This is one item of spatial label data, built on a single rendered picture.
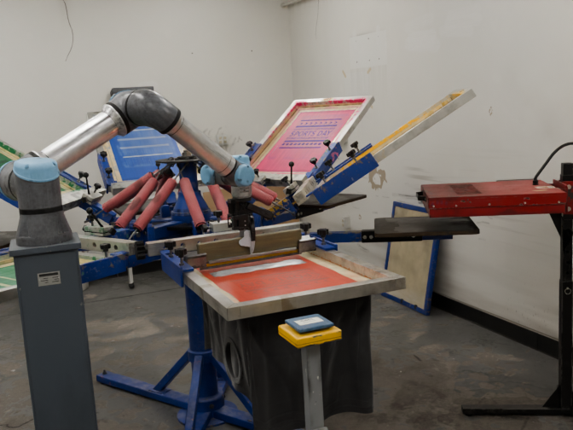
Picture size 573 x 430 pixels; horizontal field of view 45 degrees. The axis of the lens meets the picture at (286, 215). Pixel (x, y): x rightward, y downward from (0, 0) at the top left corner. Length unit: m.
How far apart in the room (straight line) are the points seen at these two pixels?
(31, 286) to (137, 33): 4.87
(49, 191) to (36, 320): 0.35
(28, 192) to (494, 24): 3.17
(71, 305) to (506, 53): 3.10
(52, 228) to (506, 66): 3.07
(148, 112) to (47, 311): 0.66
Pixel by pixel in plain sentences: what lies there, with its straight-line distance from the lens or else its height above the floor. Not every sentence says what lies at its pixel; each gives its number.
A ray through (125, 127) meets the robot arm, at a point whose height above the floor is 1.50.
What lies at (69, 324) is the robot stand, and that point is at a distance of 2.02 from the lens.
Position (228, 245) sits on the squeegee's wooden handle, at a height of 1.04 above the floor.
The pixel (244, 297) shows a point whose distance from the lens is 2.15.
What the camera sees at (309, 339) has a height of 0.94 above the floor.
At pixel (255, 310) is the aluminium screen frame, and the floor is 0.97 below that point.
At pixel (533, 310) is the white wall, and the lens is 4.38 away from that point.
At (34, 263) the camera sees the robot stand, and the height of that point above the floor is 1.16.
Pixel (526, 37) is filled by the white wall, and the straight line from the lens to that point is 4.23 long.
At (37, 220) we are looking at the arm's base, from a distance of 1.98.
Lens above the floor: 1.55
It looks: 9 degrees down
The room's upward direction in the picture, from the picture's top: 3 degrees counter-clockwise
